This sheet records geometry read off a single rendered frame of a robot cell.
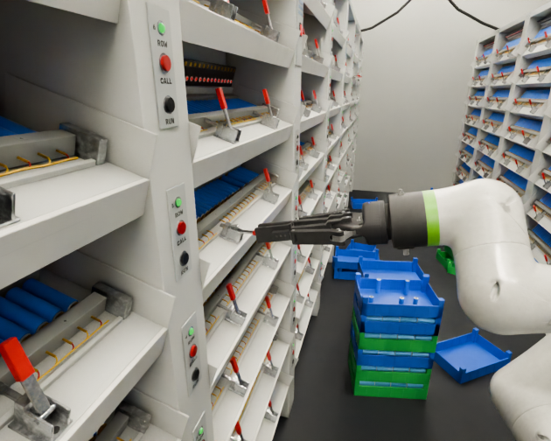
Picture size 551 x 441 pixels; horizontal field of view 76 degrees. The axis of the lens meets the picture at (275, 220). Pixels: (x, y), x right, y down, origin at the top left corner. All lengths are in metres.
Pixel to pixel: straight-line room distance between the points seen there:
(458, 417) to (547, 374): 0.81
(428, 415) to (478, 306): 1.19
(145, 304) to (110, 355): 0.07
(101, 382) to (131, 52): 0.33
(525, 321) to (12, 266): 0.55
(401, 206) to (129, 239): 0.40
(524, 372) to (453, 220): 0.50
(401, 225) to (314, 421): 1.14
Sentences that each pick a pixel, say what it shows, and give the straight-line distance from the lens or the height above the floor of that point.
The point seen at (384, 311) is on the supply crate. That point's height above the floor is 0.42.
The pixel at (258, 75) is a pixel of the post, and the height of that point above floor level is 1.25.
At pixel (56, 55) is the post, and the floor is 1.25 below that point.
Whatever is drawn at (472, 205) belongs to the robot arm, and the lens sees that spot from 0.60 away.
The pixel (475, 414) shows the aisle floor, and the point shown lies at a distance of 1.80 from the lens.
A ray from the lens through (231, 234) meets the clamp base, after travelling 0.69.
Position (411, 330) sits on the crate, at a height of 0.34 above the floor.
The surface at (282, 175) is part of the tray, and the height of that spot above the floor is 0.97.
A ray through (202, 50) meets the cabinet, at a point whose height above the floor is 1.31.
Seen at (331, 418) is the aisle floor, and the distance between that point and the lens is 1.62.
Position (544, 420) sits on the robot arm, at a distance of 0.96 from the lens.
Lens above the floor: 1.21
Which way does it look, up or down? 20 degrees down
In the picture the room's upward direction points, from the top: straight up
